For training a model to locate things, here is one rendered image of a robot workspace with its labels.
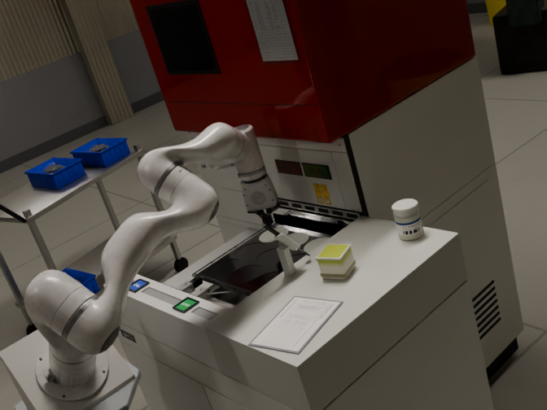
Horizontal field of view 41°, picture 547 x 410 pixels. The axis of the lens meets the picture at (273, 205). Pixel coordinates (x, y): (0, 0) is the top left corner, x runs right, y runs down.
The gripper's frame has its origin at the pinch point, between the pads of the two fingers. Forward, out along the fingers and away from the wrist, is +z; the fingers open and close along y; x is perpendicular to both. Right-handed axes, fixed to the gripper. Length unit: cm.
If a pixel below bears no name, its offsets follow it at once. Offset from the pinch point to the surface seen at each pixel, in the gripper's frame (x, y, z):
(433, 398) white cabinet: -46, 41, 40
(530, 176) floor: 206, 110, 99
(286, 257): -35.1, 10.8, -3.9
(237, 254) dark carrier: -1.7, -12.6, 8.6
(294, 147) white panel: 8.8, 13.1, -18.8
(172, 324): -41.8, -24.1, 6.1
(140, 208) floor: 293, -168, 98
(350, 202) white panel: -3.5, 27.2, -1.7
